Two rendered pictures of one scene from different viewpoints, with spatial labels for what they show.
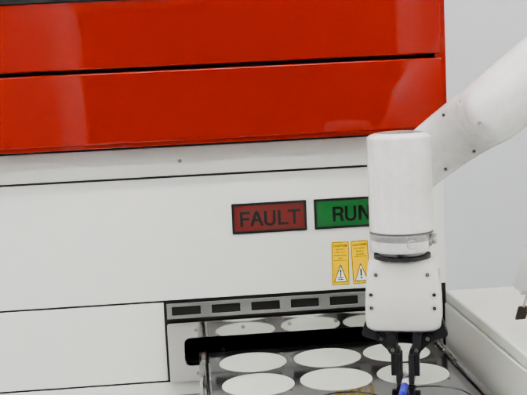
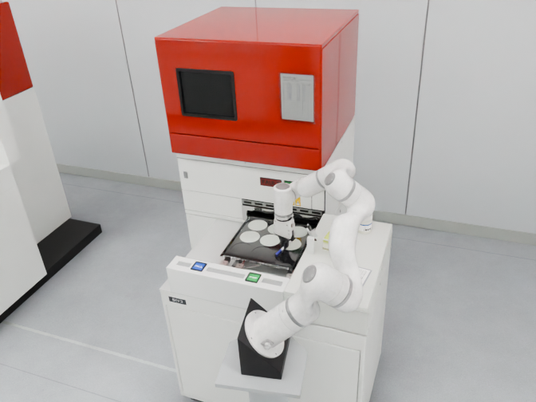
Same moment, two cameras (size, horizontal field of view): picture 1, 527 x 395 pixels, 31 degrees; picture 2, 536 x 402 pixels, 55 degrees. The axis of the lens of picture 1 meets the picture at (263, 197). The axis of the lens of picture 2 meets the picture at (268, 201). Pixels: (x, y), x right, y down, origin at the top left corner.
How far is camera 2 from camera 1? 1.55 m
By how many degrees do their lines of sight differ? 34
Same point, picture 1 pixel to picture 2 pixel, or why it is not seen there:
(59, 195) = (212, 165)
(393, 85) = (304, 155)
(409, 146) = (281, 194)
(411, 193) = (281, 205)
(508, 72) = (305, 183)
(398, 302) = (280, 230)
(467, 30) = (454, 48)
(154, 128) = (234, 155)
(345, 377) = (273, 240)
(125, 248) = (230, 183)
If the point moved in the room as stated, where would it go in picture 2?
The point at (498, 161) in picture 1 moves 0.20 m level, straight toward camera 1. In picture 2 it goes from (459, 108) to (448, 117)
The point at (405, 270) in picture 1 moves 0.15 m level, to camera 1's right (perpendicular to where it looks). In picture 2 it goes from (281, 222) to (312, 229)
